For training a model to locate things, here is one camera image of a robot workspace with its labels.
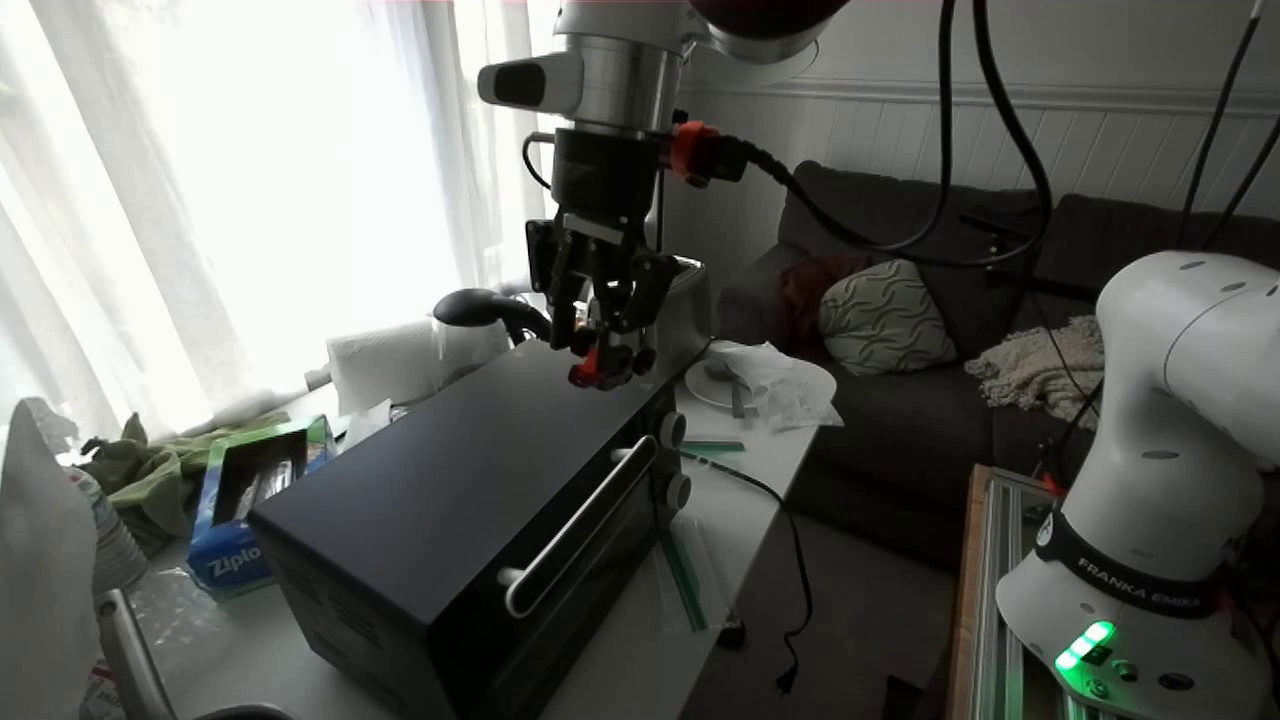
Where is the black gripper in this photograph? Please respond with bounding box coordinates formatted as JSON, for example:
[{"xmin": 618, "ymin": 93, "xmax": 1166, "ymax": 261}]
[{"xmin": 519, "ymin": 123, "xmax": 685, "ymax": 367}]

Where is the toy monster truck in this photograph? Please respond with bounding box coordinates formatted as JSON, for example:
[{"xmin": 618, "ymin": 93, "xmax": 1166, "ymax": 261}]
[{"xmin": 567, "ymin": 324, "xmax": 659, "ymax": 396}]

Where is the black toaster oven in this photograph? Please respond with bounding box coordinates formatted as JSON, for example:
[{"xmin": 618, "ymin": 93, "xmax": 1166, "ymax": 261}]
[{"xmin": 243, "ymin": 338, "xmax": 696, "ymax": 720}]

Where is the silver two-slot toaster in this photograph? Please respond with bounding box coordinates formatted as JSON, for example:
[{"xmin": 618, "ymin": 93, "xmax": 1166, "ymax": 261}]
[{"xmin": 654, "ymin": 258, "xmax": 713, "ymax": 377}]

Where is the white kettle with black lid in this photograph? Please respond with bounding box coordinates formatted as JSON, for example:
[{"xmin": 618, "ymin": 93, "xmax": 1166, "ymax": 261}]
[{"xmin": 430, "ymin": 286, "xmax": 561, "ymax": 382}]

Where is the white crumpled cloth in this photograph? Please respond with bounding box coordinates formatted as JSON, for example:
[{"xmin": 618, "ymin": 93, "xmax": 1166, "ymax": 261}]
[{"xmin": 681, "ymin": 338, "xmax": 845, "ymax": 436}]

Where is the red cushion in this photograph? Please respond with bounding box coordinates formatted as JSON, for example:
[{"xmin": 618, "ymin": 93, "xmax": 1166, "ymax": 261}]
[{"xmin": 777, "ymin": 253, "xmax": 873, "ymax": 362}]

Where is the white foam block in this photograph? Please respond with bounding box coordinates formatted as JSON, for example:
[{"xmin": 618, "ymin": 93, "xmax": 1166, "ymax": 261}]
[{"xmin": 323, "ymin": 315, "xmax": 453, "ymax": 415}]

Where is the long green strip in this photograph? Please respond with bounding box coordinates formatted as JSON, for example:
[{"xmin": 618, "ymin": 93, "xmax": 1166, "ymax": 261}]
[{"xmin": 657, "ymin": 519, "xmax": 713, "ymax": 635}]

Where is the white patterned pillow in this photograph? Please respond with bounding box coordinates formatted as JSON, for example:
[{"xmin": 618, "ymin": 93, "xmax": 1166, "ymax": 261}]
[{"xmin": 814, "ymin": 258, "xmax": 966, "ymax": 382}]

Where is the dark grey sofa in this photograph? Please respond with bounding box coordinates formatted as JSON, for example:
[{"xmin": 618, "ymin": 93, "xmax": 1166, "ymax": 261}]
[{"xmin": 717, "ymin": 158, "xmax": 1280, "ymax": 580}]

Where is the white sheer curtain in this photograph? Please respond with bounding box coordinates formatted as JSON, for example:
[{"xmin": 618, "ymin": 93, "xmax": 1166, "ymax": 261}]
[{"xmin": 0, "ymin": 0, "xmax": 595, "ymax": 443}]

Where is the beige blanket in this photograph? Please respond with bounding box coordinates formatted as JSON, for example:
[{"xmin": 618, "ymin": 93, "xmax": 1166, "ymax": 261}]
[{"xmin": 960, "ymin": 313, "xmax": 1114, "ymax": 421}]

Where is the blue Ziploc box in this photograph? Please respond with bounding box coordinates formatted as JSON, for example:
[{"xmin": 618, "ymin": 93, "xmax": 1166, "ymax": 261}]
[{"xmin": 184, "ymin": 415, "xmax": 341, "ymax": 600}]

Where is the orange cable strap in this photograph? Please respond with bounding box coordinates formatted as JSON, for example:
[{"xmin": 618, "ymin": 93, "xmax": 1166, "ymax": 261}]
[{"xmin": 669, "ymin": 117, "xmax": 722, "ymax": 188}]

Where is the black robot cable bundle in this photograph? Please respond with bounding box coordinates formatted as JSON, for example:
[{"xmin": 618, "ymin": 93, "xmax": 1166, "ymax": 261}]
[{"xmin": 713, "ymin": 0, "xmax": 1064, "ymax": 271}]

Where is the black oven power cable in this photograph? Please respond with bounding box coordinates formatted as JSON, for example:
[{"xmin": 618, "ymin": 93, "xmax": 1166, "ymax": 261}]
[{"xmin": 676, "ymin": 448, "xmax": 819, "ymax": 698}]

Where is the wooden frame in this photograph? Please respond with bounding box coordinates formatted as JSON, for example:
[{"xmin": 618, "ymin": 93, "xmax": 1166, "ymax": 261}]
[{"xmin": 946, "ymin": 460, "xmax": 1072, "ymax": 720}]

